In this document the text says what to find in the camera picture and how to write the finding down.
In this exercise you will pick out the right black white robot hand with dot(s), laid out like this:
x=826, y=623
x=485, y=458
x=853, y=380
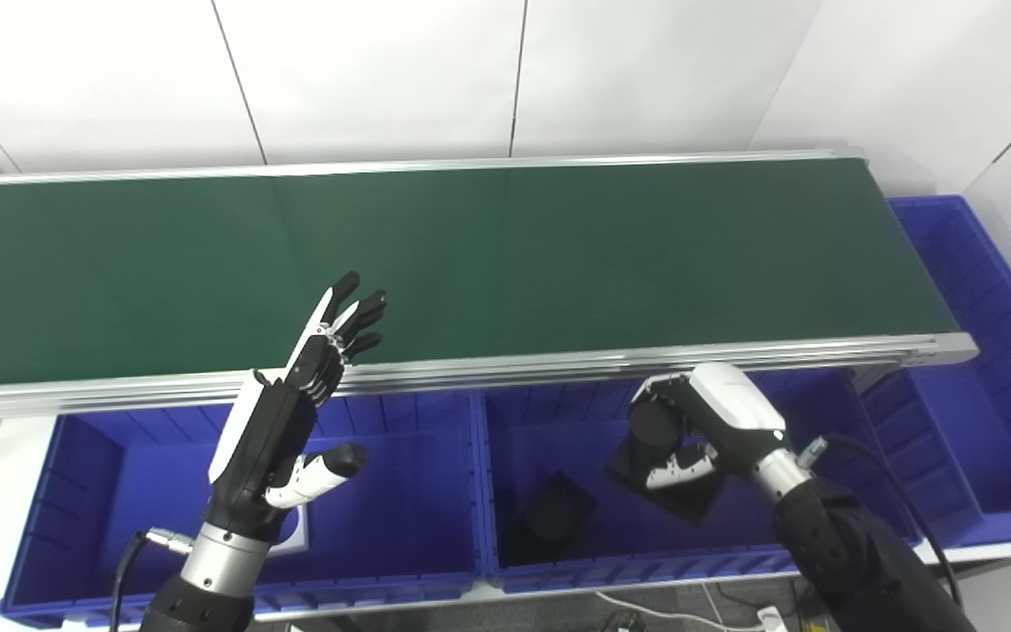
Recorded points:
x=734, y=412

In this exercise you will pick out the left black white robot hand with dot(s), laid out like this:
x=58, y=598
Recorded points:
x=264, y=439

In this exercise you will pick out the black cylinder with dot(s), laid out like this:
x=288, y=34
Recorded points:
x=549, y=518
x=655, y=434

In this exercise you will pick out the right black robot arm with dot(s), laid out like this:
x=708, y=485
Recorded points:
x=856, y=562

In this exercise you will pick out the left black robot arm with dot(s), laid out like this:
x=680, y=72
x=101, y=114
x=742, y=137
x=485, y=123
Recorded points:
x=211, y=579

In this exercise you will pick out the white part with round hole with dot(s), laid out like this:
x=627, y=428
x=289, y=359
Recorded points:
x=297, y=531

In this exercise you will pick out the blue plastic bin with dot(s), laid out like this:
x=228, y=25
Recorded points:
x=400, y=509
x=979, y=439
x=558, y=439

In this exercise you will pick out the green conveyor belt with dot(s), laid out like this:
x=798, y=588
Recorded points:
x=558, y=263

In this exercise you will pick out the white power strip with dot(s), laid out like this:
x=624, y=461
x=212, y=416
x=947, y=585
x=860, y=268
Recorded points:
x=773, y=620

